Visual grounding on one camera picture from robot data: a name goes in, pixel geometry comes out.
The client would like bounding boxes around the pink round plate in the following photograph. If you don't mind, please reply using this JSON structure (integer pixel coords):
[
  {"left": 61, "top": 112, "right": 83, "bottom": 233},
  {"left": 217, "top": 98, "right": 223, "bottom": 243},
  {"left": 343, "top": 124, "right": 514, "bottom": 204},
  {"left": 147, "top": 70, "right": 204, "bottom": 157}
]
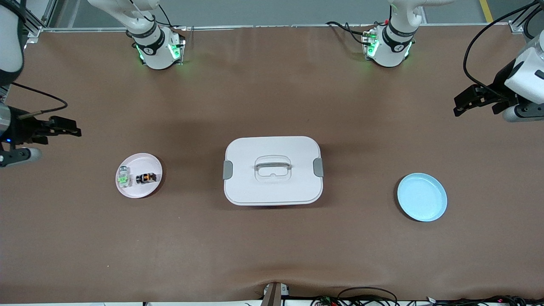
[{"left": 115, "top": 153, "right": 163, "bottom": 199}]

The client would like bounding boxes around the light blue round plate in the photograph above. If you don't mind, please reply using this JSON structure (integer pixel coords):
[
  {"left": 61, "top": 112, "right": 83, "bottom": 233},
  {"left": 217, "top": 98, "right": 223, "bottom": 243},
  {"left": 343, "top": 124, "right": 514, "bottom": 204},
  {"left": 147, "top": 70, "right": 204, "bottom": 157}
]
[{"left": 397, "top": 172, "right": 448, "bottom": 222}]

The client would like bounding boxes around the white lidded storage box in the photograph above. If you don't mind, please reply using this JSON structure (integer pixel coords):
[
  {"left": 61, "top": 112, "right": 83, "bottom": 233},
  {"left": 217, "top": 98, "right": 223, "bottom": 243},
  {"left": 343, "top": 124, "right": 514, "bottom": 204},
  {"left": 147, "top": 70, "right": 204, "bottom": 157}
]
[{"left": 223, "top": 136, "right": 324, "bottom": 207}]

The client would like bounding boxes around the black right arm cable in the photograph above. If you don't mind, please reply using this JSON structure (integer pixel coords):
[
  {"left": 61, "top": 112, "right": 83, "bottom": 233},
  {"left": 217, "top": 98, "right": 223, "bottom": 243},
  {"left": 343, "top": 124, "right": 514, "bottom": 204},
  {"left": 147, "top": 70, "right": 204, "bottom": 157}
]
[{"left": 9, "top": 82, "right": 69, "bottom": 119}]

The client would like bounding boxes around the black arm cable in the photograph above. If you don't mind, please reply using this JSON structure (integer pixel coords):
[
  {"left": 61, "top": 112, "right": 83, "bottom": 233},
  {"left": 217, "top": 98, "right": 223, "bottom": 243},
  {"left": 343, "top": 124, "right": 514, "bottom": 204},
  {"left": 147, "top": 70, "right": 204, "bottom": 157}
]
[
  {"left": 9, "top": 82, "right": 69, "bottom": 119},
  {"left": 462, "top": 0, "right": 544, "bottom": 102}
]

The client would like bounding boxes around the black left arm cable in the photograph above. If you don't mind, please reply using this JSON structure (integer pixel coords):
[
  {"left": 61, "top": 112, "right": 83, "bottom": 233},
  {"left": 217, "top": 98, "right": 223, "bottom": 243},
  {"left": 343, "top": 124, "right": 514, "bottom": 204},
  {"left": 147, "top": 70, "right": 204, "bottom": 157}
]
[{"left": 462, "top": 0, "right": 544, "bottom": 102}]

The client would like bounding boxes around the aluminium frame strut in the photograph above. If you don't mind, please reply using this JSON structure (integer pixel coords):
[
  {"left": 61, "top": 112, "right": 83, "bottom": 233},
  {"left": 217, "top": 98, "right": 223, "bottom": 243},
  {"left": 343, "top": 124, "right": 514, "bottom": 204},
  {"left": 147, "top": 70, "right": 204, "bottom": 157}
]
[
  {"left": 510, "top": 0, "right": 544, "bottom": 32},
  {"left": 17, "top": 0, "right": 58, "bottom": 38}
]

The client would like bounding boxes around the black base cable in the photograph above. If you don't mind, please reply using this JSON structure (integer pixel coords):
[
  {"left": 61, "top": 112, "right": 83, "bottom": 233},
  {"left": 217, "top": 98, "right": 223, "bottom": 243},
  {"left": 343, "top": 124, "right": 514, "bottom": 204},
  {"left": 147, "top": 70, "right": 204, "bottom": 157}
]
[{"left": 326, "top": 20, "right": 370, "bottom": 45}]

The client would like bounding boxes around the black cable bundle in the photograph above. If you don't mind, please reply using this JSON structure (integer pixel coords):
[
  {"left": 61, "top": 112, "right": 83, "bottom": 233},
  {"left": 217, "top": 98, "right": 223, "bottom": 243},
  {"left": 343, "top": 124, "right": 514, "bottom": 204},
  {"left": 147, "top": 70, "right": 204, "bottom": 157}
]
[{"left": 425, "top": 295, "right": 544, "bottom": 306}]

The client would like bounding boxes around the translucent grey lid handle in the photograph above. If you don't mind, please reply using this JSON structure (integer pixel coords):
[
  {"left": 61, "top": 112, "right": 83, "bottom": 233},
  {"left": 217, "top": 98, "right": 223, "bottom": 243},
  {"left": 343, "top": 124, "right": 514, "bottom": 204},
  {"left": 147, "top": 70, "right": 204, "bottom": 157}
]
[{"left": 255, "top": 160, "right": 292, "bottom": 170}]

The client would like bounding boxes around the aluminium table edge rail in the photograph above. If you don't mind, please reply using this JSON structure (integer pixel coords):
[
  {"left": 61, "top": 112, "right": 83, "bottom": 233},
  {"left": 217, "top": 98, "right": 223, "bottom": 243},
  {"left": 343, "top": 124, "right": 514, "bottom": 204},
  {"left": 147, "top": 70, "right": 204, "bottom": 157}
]
[{"left": 26, "top": 22, "right": 523, "bottom": 34}]

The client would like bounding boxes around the black cable tangle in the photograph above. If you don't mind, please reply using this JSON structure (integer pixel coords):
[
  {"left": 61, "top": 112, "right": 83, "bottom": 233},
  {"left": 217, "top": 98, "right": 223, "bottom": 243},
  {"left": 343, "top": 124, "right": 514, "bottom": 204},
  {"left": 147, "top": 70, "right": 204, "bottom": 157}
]
[{"left": 310, "top": 287, "right": 400, "bottom": 306}]

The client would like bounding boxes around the brown upright post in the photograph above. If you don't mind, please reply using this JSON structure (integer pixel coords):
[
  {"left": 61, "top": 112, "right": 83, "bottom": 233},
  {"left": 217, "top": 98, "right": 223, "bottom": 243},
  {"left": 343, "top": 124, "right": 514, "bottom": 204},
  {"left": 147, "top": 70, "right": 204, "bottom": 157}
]
[{"left": 261, "top": 282, "right": 282, "bottom": 306}]

